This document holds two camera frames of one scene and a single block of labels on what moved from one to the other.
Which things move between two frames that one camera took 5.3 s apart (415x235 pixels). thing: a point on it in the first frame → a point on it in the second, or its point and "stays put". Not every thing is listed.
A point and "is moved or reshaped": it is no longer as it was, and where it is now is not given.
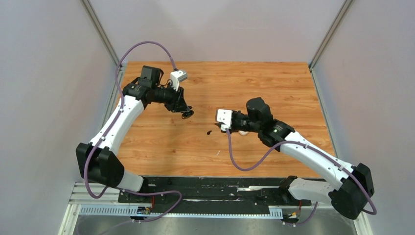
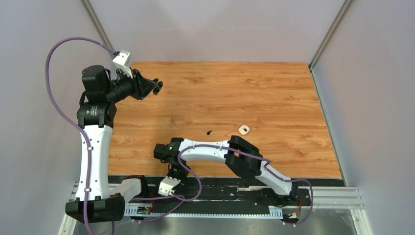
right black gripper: [232, 129] → [182, 177]
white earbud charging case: [242, 133] stays put
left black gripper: [178, 104] → [141, 87]
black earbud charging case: [187, 114] is moved or reshaped
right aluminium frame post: [340, 15] stays put
